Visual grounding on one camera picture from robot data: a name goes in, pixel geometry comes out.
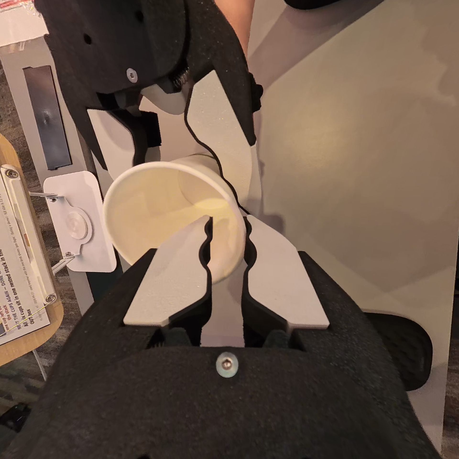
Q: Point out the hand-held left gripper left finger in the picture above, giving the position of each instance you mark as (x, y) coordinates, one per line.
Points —
(168, 287)

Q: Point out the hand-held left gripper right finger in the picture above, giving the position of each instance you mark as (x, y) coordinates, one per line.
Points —
(283, 287)

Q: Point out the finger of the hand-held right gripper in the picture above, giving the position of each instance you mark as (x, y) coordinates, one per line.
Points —
(229, 143)
(111, 140)

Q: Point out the white green-banded paper cup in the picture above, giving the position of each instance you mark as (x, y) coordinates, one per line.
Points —
(143, 215)

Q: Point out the person's right forearm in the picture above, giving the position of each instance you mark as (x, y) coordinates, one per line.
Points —
(236, 21)

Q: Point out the paper sheet in plastic sleeve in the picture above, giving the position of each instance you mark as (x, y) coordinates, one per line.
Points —
(18, 28)

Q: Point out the wooden document stand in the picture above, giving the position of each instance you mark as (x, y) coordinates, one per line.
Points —
(46, 322)

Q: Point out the printed instruction sheet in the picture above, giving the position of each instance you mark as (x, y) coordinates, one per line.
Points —
(10, 272)

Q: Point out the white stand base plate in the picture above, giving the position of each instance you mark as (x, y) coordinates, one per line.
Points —
(96, 233)

